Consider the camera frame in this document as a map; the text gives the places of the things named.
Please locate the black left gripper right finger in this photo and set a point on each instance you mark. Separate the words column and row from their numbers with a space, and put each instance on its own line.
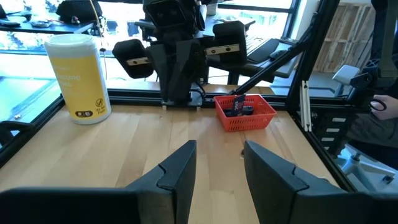
column 273, row 186

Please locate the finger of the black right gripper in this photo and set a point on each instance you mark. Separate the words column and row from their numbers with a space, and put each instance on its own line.
column 133, row 59
column 230, row 43

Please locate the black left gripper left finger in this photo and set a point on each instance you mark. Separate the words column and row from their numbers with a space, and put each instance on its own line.
column 174, row 186

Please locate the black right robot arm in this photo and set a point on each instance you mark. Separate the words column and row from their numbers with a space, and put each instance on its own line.
column 183, row 105

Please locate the black desk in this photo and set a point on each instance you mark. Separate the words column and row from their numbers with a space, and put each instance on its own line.
column 46, row 28
column 248, row 68

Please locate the black computer mouse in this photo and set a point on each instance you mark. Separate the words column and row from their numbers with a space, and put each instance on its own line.
column 277, row 54

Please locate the yellow white wipes canister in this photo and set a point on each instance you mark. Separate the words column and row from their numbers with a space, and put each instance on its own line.
column 77, row 81

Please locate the red plastic mesh basket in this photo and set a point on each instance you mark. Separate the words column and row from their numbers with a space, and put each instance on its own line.
column 248, row 123

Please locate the black bag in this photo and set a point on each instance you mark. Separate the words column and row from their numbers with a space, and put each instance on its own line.
column 79, row 11

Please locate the person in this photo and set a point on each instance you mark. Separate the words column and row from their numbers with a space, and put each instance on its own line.
column 373, row 130

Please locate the large bright window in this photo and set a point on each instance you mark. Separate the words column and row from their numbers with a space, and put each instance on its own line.
column 18, row 62

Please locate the wooden pallet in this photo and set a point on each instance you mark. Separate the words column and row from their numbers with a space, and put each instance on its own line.
column 345, row 37

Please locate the person's hand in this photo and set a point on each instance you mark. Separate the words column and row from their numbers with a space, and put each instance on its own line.
column 387, row 109

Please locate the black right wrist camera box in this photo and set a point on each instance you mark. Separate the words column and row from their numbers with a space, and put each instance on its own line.
column 171, row 14

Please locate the silver metal bracket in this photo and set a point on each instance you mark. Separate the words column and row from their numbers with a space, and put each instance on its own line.
column 306, row 105

